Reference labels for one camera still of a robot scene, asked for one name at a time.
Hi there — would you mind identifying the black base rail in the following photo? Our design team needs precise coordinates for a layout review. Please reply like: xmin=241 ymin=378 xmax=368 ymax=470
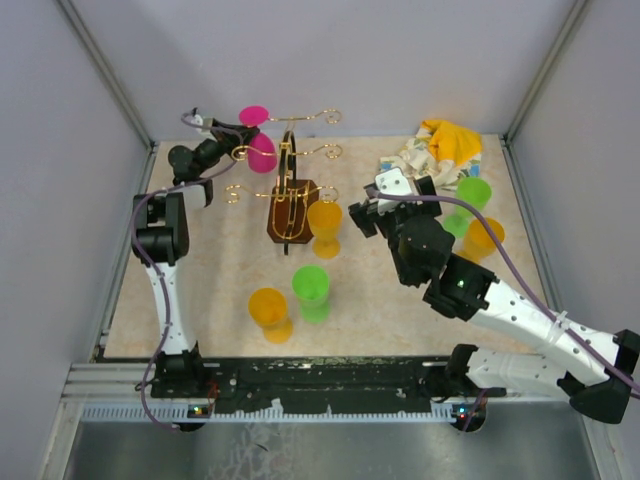
xmin=135 ymin=354 xmax=506 ymax=432

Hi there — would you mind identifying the gold wine glass rack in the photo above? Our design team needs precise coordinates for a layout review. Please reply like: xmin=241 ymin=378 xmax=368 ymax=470
xmin=251 ymin=108 xmax=343 ymax=256

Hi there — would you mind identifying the pink wine glass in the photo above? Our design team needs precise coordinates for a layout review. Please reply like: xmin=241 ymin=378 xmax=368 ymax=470
xmin=239 ymin=105 xmax=277 ymax=174

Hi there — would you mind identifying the orange wine glass by rack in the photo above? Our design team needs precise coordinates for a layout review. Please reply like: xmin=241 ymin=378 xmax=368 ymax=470
xmin=307 ymin=200 xmax=343 ymax=259

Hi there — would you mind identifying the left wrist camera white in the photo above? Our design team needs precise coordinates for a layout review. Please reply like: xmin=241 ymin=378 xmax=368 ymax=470
xmin=192 ymin=113 xmax=213 ymax=135

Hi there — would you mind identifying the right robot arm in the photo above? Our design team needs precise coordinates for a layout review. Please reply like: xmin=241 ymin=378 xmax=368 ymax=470
xmin=348 ymin=169 xmax=639 ymax=425

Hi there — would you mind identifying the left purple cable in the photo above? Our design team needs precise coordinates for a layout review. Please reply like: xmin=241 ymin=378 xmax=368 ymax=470
xmin=130 ymin=110 xmax=241 ymax=434

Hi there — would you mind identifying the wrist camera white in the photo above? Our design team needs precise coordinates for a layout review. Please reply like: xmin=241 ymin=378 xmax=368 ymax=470
xmin=192 ymin=113 xmax=213 ymax=135
xmin=374 ymin=167 xmax=414 ymax=196

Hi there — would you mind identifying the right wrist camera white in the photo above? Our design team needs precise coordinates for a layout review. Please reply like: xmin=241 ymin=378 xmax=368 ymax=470
xmin=374 ymin=167 xmax=414 ymax=196

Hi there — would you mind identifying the green wine glass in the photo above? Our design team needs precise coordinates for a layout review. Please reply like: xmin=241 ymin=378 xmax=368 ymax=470
xmin=291 ymin=265 xmax=330 ymax=324
xmin=442 ymin=175 xmax=494 ymax=239

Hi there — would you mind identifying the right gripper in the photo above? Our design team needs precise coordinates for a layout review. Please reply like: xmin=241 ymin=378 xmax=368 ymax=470
xmin=350 ymin=176 xmax=441 ymax=286

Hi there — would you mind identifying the yellow patterned cloth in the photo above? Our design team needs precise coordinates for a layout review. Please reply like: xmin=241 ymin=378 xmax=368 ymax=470
xmin=379 ymin=119 xmax=484 ymax=191

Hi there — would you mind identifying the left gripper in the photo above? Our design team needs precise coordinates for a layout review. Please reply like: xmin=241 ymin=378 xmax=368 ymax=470
xmin=195 ymin=119 xmax=259 ymax=176

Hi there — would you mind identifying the orange wine glass front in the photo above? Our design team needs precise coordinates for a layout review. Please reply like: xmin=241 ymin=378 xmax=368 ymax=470
xmin=248 ymin=288 xmax=293 ymax=344

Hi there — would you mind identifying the orange wine glass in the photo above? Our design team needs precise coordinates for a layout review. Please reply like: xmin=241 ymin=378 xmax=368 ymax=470
xmin=248 ymin=288 xmax=293 ymax=344
xmin=456 ymin=218 xmax=505 ymax=264
xmin=307 ymin=200 xmax=343 ymax=259

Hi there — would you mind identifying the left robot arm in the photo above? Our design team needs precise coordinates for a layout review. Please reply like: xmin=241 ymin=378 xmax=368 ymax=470
xmin=130 ymin=113 xmax=260 ymax=397

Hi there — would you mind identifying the green wine glass front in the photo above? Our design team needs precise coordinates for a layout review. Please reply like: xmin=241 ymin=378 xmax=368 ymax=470
xmin=291 ymin=265 xmax=330 ymax=324

